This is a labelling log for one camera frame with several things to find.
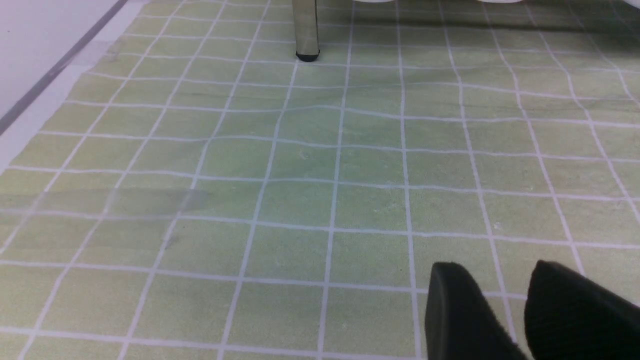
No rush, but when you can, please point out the white slipper sole right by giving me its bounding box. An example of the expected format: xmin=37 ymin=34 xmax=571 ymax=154
xmin=478 ymin=0 xmax=523 ymax=4

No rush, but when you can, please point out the white slipper sole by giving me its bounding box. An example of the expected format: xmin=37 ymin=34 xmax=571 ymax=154
xmin=354 ymin=0 xmax=395 ymax=3
xmin=478 ymin=0 xmax=523 ymax=4

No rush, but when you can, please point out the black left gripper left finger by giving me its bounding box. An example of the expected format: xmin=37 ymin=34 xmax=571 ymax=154
xmin=424 ymin=262 xmax=527 ymax=360

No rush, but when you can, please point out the green checkered table cloth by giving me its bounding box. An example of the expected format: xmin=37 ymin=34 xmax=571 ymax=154
xmin=0 ymin=0 xmax=639 ymax=360

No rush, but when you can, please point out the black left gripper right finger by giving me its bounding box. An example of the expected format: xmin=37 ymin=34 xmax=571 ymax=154
xmin=524 ymin=260 xmax=640 ymax=360

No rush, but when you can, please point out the stainless steel shoe rack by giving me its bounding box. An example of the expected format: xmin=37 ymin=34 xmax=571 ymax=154
xmin=292 ymin=0 xmax=320 ymax=63

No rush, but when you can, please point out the white slipper sole left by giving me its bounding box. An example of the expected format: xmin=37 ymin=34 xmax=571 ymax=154
xmin=354 ymin=0 xmax=395 ymax=3

